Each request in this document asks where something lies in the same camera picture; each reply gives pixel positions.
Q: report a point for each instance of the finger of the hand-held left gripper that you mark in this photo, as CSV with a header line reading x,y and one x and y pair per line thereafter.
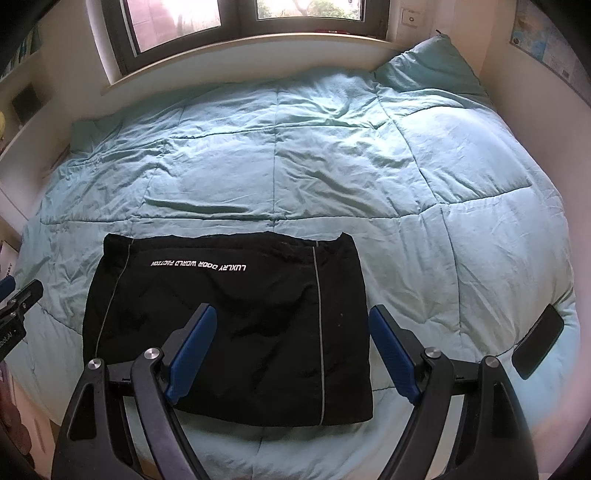
x,y
5,286
25,297

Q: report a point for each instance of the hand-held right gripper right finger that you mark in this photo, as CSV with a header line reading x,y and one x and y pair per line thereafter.
x,y
392,350

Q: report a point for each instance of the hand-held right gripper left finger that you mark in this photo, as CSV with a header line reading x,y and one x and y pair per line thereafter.
x,y
194,350

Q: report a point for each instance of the black pants with grey piping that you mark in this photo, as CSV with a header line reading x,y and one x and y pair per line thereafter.
x,y
221,332

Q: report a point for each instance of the black smartphone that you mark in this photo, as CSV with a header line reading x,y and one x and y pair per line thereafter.
x,y
539,341

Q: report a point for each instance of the dark square box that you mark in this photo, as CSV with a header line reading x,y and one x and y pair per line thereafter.
x,y
25,105

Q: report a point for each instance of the light blue quilted duvet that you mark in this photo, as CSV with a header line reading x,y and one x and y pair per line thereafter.
x,y
300,161

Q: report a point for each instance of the light blue pillow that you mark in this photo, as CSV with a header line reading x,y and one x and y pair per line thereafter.
x,y
429,64

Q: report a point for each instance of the dark framed window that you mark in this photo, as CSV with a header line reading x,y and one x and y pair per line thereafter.
x,y
194,23

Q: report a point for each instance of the white wall shelf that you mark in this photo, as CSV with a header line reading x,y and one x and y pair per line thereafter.
x,y
27,134

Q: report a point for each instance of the white wall switch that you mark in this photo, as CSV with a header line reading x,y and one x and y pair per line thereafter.
x,y
410,17

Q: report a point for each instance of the wall map poster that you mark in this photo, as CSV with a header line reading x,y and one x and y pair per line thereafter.
x,y
549,41

